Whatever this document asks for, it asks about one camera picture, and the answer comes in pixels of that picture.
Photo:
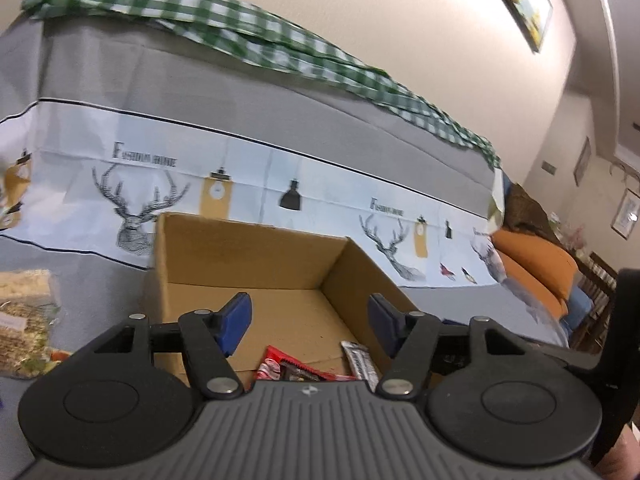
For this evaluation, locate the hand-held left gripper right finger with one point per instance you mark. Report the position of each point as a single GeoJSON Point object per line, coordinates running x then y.
{"type": "Point", "coordinates": [382, 320]}

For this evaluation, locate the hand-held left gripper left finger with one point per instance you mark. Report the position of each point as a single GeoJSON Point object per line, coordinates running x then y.
{"type": "Point", "coordinates": [237, 322]}

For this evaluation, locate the black chocolate bar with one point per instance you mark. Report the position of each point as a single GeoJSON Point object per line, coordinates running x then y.
{"type": "Point", "coordinates": [357, 360]}

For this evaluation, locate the large red wafer packet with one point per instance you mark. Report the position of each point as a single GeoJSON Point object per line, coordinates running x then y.
{"type": "Point", "coordinates": [272, 360]}

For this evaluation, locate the brown cardboard box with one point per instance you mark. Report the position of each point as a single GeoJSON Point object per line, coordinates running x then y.
{"type": "Point", "coordinates": [240, 255]}

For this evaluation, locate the person's right forearm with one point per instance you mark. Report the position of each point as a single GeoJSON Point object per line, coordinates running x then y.
{"type": "Point", "coordinates": [622, 460]}

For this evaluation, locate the blue cushion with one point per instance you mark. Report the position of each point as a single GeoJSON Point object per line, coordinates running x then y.
{"type": "Point", "coordinates": [577, 307]}

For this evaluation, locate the dark wooden chair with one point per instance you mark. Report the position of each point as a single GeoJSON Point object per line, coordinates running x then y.
{"type": "Point", "coordinates": [597, 280]}

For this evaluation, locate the orange cushion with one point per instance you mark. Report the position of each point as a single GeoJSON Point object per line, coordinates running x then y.
{"type": "Point", "coordinates": [540, 255]}
{"type": "Point", "coordinates": [530, 287]}

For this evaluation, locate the blue grey sofa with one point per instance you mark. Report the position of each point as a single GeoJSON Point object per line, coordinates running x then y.
{"type": "Point", "coordinates": [100, 305]}

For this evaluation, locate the brown blanket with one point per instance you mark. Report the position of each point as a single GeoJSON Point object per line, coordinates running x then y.
{"type": "Point", "coordinates": [530, 215]}

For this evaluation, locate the clear nut bar packet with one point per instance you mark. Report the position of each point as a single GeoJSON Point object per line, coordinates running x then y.
{"type": "Point", "coordinates": [25, 340]}

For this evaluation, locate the white nougat bar packet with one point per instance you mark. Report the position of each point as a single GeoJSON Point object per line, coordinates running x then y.
{"type": "Point", "coordinates": [25, 287]}

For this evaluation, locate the grey deer print sofa cover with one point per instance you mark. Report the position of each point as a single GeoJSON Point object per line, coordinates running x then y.
{"type": "Point", "coordinates": [200, 85]}

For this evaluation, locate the green checkered cloth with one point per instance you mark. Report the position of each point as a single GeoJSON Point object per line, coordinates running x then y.
{"type": "Point", "coordinates": [250, 25]}

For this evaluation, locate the white matted wall frame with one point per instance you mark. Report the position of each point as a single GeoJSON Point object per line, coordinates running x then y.
{"type": "Point", "coordinates": [626, 215]}

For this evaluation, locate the small narrow wall frame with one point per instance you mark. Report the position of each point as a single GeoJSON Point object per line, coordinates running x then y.
{"type": "Point", "coordinates": [582, 162]}

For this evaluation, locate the framed wall picture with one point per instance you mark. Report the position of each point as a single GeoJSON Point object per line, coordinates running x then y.
{"type": "Point", "coordinates": [525, 0]}

